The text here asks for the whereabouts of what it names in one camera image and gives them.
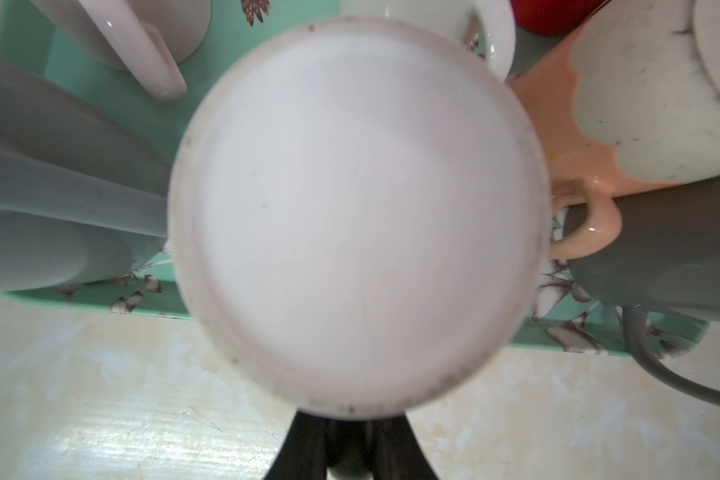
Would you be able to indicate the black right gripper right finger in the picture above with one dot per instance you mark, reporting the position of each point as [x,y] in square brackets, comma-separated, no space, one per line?
[393,451]

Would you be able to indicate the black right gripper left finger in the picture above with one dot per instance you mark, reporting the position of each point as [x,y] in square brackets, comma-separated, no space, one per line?
[305,452]

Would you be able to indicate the black and white mug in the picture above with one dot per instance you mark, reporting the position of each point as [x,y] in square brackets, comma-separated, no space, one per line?
[359,211]

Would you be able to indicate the dark grey mug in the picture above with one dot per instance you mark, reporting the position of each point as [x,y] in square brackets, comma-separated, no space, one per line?
[666,259]

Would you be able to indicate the peach and cream mug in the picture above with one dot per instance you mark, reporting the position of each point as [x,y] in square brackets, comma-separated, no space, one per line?
[627,103]

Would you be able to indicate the pale pink mug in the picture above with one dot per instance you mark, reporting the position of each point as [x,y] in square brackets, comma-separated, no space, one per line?
[147,38]

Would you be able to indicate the red mug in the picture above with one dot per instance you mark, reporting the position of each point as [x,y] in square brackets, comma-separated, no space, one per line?
[553,17]

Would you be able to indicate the mint green floral tray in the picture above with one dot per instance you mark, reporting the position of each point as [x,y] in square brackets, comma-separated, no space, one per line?
[562,317]

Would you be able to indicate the white mug with handle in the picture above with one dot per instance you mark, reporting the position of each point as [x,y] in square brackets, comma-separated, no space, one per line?
[489,24]

